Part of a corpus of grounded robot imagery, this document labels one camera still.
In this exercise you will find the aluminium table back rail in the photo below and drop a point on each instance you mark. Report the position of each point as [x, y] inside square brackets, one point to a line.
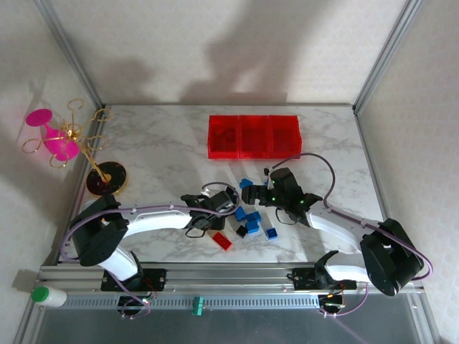
[229, 105]

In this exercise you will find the black controller board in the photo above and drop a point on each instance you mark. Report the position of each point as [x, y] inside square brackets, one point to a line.
[331, 304]
[134, 302]

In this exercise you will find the teal connector block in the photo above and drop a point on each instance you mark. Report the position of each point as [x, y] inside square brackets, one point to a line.
[198, 306]

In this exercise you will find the white bottle green cap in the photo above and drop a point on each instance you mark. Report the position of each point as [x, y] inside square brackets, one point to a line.
[54, 297]

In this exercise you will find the pink wine glass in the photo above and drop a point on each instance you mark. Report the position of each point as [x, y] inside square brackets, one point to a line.
[38, 117]

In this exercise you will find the blue lego brick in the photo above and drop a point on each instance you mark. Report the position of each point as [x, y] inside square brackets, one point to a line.
[239, 214]
[245, 182]
[252, 226]
[253, 216]
[272, 233]

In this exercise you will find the aluminium frame post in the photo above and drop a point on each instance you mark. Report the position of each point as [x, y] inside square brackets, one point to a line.
[387, 53]
[67, 46]

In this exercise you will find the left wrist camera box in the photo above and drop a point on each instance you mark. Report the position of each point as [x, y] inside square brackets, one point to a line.
[206, 193]

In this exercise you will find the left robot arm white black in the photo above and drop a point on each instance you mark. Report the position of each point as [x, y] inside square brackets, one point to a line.
[157, 218]

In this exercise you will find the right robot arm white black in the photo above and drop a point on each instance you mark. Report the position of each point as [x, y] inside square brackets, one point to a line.
[333, 229]

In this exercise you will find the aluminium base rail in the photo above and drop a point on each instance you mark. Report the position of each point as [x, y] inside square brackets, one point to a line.
[233, 279]

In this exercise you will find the black lego brick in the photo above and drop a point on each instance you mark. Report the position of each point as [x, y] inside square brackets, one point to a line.
[241, 231]

